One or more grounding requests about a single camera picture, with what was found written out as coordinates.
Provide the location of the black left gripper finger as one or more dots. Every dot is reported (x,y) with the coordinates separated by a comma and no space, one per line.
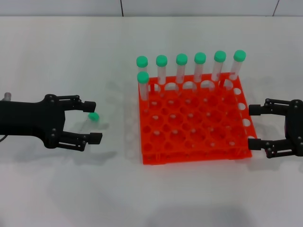
(94,138)
(88,106)

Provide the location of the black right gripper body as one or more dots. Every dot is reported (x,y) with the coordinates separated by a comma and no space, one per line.
(296,127)

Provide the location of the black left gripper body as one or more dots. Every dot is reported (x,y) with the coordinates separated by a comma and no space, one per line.
(28,118)

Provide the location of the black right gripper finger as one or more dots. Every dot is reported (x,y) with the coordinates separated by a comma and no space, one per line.
(255,144)
(255,110)

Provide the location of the clear test tube green cap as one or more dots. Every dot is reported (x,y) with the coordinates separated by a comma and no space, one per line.
(93,116)
(142,61)
(181,59)
(220,56)
(161,60)
(200,58)
(143,77)
(239,55)

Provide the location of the orange test tube rack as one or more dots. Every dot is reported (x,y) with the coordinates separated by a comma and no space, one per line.
(189,123)

